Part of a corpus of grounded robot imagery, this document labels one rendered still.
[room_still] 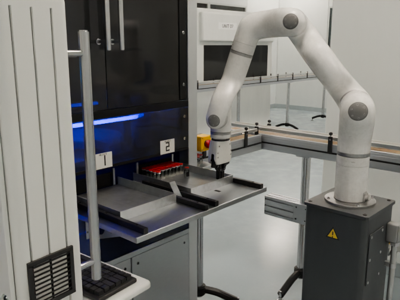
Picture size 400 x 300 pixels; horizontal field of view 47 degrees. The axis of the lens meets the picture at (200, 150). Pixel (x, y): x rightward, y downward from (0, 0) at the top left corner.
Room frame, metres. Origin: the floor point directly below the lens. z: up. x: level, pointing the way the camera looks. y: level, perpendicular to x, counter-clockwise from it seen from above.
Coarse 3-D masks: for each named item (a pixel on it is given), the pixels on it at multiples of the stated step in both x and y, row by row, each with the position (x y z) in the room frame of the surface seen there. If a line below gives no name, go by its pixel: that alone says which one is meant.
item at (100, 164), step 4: (108, 152) 1.72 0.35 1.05; (96, 156) 1.68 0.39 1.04; (100, 156) 1.69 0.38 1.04; (108, 156) 1.72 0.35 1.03; (96, 160) 1.68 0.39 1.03; (100, 160) 1.69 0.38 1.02; (108, 160) 1.72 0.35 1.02; (96, 164) 1.68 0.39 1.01; (100, 164) 1.69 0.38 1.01; (104, 164) 1.71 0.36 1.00; (108, 164) 1.72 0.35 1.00; (96, 168) 1.68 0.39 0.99; (100, 168) 1.69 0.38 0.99
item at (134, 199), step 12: (120, 180) 1.84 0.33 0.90; (132, 180) 1.79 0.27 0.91; (108, 192) 1.74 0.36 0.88; (120, 192) 1.74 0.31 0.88; (132, 192) 1.74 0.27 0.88; (144, 192) 1.74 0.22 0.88; (156, 192) 1.69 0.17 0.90; (168, 192) 1.65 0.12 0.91; (108, 204) 1.60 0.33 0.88; (120, 204) 1.60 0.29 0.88; (132, 204) 1.60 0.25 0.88; (144, 204) 1.51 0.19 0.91; (156, 204) 1.55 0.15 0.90; (168, 204) 1.60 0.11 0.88; (120, 216) 1.43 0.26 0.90; (132, 216) 1.47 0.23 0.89
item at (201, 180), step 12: (192, 168) 2.03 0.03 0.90; (204, 168) 1.98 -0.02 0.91; (156, 180) 1.82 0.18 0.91; (168, 180) 1.90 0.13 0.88; (180, 180) 1.90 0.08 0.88; (192, 180) 1.90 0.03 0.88; (204, 180) 1.90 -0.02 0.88; (216, 180) 1.80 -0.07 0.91; (228, 180) 1.86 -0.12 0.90; (192, 192) 1.69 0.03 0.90; (204, 192) 1.74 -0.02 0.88
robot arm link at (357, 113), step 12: (348, 96) 1.63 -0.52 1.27; (360, 96) 1.60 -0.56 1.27; (348, 108) 1.60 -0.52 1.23; (360, 108) 1.58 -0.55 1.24; (372, 108) 1.59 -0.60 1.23; (348, 120) 1.60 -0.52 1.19; (360, 120) 1.59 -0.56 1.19; (372, 120) 1.59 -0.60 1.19; (348, 132) 1.64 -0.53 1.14; (360, 132) 1.62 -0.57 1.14; (372, 132) 1.63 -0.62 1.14; (348, 144) 1.65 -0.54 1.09; (360, 144) 1.64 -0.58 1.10; (348, 156) 1.65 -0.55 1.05; (360, 156) 1.64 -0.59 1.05
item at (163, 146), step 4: (164, 140) 1.94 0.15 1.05; (168, 140) 1.96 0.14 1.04; (172, 140) 1.98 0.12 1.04; (160, 144) 1.92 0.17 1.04; (164, 144) 1.94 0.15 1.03; (172, 144) 1.98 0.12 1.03; (160, 148) 1.92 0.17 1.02; (164, 148) 1.94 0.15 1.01; (168, 148) 1.96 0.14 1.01; (172, 148) 1.98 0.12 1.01; (160, 152) 1.92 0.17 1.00; (164, 152) 1.94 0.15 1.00; (168, 152) 1.96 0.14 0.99
